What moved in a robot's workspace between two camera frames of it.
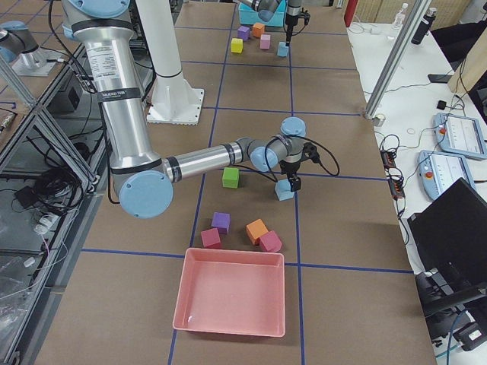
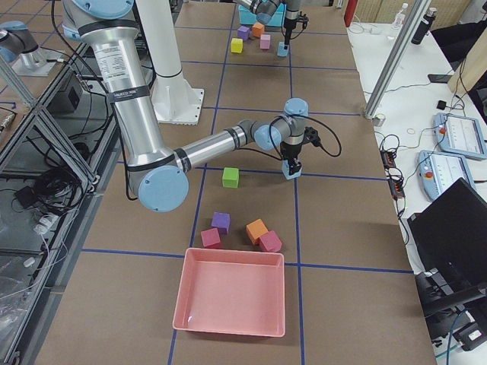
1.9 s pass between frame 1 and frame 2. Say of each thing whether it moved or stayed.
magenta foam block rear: stayed
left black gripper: stayed
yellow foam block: stayed
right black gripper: moved
